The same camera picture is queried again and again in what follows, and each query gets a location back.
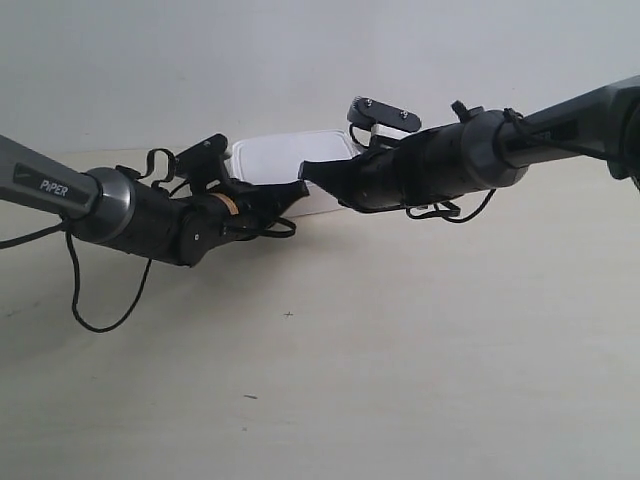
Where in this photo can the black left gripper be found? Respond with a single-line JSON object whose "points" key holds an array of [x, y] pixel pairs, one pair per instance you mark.
{"points": [[234, 213]]}

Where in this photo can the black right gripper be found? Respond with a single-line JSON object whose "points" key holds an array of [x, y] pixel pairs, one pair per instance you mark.
{"points": [[374, 181]]}

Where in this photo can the white lidded plastic container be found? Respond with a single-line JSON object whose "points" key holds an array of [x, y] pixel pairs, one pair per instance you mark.
{"points": [[275, 159]]}

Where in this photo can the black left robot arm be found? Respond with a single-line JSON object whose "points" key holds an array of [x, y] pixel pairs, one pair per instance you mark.
{"points": [[180, 208]]}

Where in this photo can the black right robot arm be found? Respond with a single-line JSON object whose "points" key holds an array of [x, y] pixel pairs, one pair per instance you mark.
{"points": [[486, 150]]}

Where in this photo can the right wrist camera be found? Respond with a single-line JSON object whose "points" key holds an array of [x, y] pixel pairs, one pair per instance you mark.
{"points": [[386, 124]]}

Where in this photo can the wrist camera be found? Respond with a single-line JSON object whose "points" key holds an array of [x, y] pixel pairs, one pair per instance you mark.
{"points": [[204, 163], [386, 124]]}

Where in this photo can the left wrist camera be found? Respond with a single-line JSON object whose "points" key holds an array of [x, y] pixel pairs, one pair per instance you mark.
{"points": [[204, 163]]}

